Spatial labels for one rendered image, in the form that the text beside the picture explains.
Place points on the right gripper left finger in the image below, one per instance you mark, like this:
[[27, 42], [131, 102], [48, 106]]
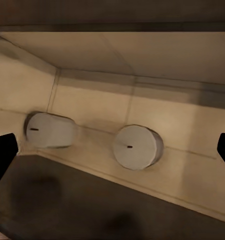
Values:
[[8, 150]]

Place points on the cabinet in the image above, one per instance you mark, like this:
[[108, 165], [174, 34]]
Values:
[[108, 64]]

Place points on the pillar candle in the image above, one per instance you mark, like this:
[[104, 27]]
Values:
[[51, 130], [137, 147]]

